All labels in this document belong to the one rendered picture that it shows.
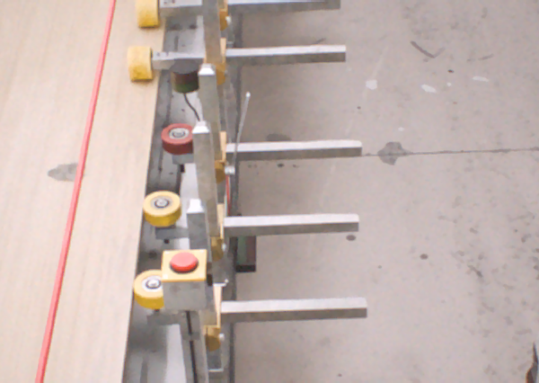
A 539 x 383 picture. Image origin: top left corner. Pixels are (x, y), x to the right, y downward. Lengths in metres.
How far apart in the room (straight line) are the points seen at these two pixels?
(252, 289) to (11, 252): 1.30
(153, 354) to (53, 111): 0.65
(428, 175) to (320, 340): 0.85
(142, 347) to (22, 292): 0.36
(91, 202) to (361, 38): 2.40
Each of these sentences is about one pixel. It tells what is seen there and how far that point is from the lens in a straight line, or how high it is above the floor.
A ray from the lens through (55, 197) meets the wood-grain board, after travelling 2.60.
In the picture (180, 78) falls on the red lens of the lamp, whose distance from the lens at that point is 2.56.
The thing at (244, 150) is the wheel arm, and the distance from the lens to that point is 2.73.
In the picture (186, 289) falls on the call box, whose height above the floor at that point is 1.20.
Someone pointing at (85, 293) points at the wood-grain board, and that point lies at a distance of 2.36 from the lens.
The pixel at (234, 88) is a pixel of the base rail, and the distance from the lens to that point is 3.24.
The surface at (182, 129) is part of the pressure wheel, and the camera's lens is 2.74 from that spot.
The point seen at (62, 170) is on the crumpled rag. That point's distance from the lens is 2.66.
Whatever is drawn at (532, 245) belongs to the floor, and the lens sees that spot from 3.82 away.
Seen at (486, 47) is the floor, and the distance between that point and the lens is 4.76.
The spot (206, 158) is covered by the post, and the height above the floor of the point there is 1.06.
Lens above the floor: 2.48
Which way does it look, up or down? 39 degrees down
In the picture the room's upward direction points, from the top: 3 degrees counter-clockwise
